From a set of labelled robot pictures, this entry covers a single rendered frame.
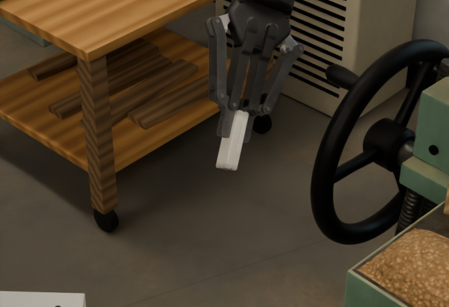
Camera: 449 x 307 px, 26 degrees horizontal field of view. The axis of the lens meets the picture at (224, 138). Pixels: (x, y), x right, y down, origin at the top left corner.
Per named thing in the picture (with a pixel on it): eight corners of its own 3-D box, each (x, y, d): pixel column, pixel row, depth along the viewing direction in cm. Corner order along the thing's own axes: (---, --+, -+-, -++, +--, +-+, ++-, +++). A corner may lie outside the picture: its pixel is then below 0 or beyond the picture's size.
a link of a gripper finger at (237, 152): (232, 112, 117) (238, 114, 117) (220, 168, 116) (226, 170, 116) (244, 111, 114) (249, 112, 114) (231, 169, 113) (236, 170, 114)
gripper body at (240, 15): (251, -40, 112) (234, 37, 111) (313, -18, 116) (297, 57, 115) (224, -30, 119) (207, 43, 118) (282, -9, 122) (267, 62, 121)
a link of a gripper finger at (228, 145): (244, 111, 114) (238, 109, 114) (231, 169, 113) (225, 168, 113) (232, 112, 117) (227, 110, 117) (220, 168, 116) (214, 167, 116)
